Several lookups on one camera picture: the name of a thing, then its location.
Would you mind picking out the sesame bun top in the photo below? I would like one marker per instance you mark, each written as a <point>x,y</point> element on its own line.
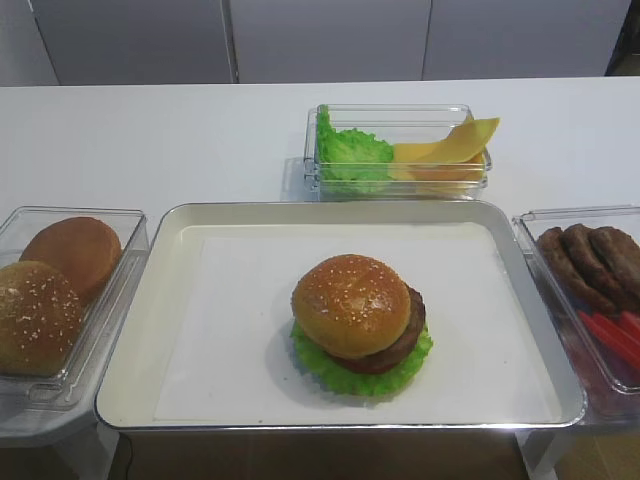
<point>352,306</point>
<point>41,320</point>

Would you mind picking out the clear lettuce cheese container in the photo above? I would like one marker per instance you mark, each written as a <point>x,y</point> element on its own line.
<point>393,124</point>

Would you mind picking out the yellow cheese slice lower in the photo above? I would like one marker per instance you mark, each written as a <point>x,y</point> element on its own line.
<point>439,179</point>

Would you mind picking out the yellow cheese slice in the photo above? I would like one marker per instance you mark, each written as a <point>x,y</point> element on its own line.
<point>439,179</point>
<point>462,144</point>

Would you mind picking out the green lettuce leaf in container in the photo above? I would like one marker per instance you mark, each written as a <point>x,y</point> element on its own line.
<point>352,161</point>

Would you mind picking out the silver metal tray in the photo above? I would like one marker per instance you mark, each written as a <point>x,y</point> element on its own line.
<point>131,385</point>

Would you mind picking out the green lettuce leaf on tray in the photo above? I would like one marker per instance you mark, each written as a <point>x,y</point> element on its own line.
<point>340,380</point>

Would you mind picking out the brown burger patty on tray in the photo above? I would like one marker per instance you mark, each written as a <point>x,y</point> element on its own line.
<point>406,343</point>

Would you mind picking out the white parchment paper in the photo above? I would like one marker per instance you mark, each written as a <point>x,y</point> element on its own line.
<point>495,358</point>

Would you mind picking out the flat bun bottom half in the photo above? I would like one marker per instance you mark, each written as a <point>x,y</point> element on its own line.
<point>84,249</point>

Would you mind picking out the clear plastic bun container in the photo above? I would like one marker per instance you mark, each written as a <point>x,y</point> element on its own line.
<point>102,317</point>

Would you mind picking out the clear patty tomato container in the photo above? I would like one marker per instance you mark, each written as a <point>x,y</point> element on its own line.
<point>611,385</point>

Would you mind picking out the brown meat patty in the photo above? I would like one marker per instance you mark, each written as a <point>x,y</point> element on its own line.
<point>560,264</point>
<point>620,253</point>
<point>575,240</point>

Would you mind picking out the white table leg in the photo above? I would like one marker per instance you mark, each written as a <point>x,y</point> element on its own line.
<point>541,450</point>

